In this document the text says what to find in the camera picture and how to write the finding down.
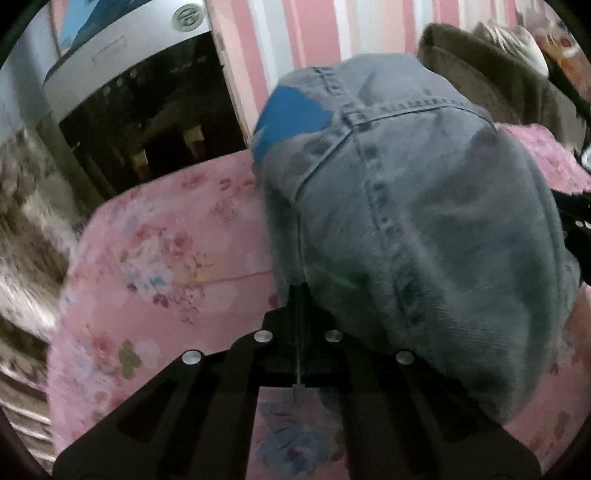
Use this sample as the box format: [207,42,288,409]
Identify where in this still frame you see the blue denim jacket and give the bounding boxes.
[252,52,581,424]

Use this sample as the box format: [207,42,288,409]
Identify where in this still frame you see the white folded garment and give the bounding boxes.
[473,21,550,77]

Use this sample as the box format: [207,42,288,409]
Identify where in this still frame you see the grey water dispenser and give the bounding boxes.
[42,0,250,199]

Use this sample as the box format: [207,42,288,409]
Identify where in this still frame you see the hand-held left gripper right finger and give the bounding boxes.
[299,285,543,480]

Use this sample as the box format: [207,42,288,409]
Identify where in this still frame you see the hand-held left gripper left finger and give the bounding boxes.
[52,284,301,480]

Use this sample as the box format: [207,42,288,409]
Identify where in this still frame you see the pink floral bed sheet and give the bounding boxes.
[46,122,591,480]

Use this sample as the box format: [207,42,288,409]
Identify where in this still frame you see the brown blanket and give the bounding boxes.
[417,22,591,149]

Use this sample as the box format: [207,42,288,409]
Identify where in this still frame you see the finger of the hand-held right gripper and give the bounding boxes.
[551,189,591,260]

